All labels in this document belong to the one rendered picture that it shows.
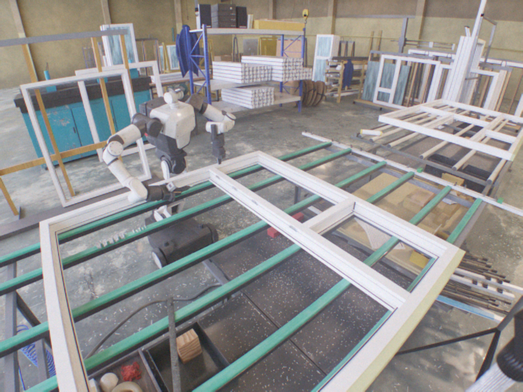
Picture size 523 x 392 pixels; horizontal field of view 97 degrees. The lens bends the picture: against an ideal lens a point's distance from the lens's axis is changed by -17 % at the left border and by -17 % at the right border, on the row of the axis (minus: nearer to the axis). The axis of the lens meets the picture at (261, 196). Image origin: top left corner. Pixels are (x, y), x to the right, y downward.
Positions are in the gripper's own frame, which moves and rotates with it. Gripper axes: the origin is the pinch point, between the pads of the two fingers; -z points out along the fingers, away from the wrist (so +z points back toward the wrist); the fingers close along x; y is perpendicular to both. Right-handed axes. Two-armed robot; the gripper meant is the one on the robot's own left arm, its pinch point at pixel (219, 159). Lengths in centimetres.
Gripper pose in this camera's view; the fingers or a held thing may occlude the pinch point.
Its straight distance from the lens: 188.4
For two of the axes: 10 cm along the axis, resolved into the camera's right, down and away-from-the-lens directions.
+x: 6.3, 4.0, -6.7
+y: 7.8, -3.2, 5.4
